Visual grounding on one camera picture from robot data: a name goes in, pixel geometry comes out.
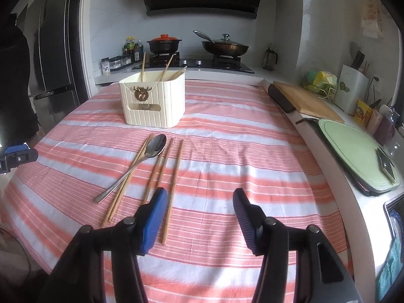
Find black pot orange lid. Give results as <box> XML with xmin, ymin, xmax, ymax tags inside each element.
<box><xmin>147</xmin><ymin>34</ymin><xmax>182</xmax><ymax>55</ymax></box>

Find dark glass pitcher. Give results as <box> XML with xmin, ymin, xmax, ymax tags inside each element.
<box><xmin>262</xmin><ymin>47</ymin><xmax>278</xmax><ymax>70</ymax></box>

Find chopstick in holder middle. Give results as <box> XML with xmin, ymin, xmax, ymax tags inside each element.
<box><xmin>159</xmin><ymin>55</ymin><xmax>174</xmax><ymax>82</ymax></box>

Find black rolled mat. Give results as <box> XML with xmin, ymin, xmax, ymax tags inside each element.
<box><xmin>268</xmin><ymin>84</ymin><xmax>296</xmax><ymax>114</ymax></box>

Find black gas stove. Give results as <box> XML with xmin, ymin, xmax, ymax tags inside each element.
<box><xmin>144</xmin><ymin>52</ymin><xmax>254</xmax><ymax>74</ymax></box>

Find silver refrigerator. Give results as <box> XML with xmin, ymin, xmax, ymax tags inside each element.
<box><xmin>24</xmin><ymin>0</ymin><xmax>88</xmax><ymax>133</ymax></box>

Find cream ribbed utensil holder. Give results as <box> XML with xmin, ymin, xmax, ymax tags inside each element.
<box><xmin>118</xmin><ymin>70</ymin><xmax>186</xmax><ymax>128</ymax></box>

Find chopstick in holder left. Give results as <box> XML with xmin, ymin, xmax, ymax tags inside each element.
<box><xmin>140</xmin><ymin>51</ymin><xmax>146</xmax><ymax>82</ymax></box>

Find yellow green plastic bag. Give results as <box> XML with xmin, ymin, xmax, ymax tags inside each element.
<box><xmin>303</xmin><ymin>70</ymin><xmax>338</xmax><ymax>99</ymax></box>

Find black spice rack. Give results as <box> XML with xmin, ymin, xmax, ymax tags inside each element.
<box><xmin>101</xmin><ymin>54</ymin><xmax>132</xmax><ymax>74</ymax></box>

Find wok with glass lid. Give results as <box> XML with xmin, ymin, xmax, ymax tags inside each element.
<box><xmin>193</xmin><ymin>30</ymin><xmax>249</xmax><ymax>58</ymax></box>

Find condiment bottles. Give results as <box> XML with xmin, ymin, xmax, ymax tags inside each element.
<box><xmin>123</xmin><ymin>36</ymin><xmax>144</xmax><ymax>63</ymax></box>

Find black kitchen scissors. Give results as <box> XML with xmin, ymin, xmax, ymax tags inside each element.
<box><xmin>376</xmin><ymin>148</ymin><xmax>396</xmax><ymax>183</ymax></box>

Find silver metal spoon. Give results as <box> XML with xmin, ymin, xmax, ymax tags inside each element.
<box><xmin>93</xmin><ymin>134</ymin><xmax>167</xmax><ymax>204</ymax></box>

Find white knife block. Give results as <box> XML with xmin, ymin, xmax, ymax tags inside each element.
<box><xmin>334</xmin><ymin>65</ymin><xmax>368</xmax><ymax>116</ymax></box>

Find green cutting board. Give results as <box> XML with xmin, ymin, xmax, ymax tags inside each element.
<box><xmin>318</xmin><ymin>119</ymin><xmax>400</xmax><ymax>195</ymax></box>

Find chopstick in holder right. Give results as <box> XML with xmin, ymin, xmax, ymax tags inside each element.
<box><xmin>166</xmin><ymin>66</ymin><xmax>188</xmax><ymax>81</ymax></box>

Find pink striped tablecloth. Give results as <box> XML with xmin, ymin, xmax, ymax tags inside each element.
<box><xmin>1</xmin><ymin>81</ymin><xmax>352</xmax><ymax>302</ymax></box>

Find chopstick in holder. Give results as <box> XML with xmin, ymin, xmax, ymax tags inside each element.
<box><xmin>166</xmin><ymin>66</ymin><xmax>188</xmax><ymax>81</ymax></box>
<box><xmin>159</xmin><ymin>55</ymin><xmax>174</xmax><ymax>82</ymax></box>
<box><xmin>140</xmin><ymin>51</ymin><xmax>146</xmax><ymax>82</ymax></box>

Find wooden chopstick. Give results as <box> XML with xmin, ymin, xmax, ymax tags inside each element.
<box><xmin>101</xmin><ymin>134</ymin><xmax>153</xmax><ymax>228</ymax></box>
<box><xmin>142</xmin><ymin>155</ymin><xmax>162</xmax><ymax>204</ymax></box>
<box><xmin>156</xmin><ymin>138</ymin><xmax>175</xmax><ymax>188</ymax></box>
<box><xmin>162</xmin><ymin>140</ymin><xmax>184</xmax><ymax>245</ymax></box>

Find person in black clothes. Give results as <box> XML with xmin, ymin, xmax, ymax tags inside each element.
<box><xmin>1</xmin><ymin>13</ymin><xmax>39</xmax><ymax>147</ymax></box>

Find wooden cutting board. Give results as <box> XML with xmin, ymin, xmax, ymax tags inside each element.
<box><xmin>272</xmin><ymin>81</ymin><xmax>344</xmax><ymax>124</ymax></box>

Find yellow seasoning packet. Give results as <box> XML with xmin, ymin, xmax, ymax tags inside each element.
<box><xmin>353</xmin><ymin>99</ymin><xmax>372</xmax><ymax>128</ymax></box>

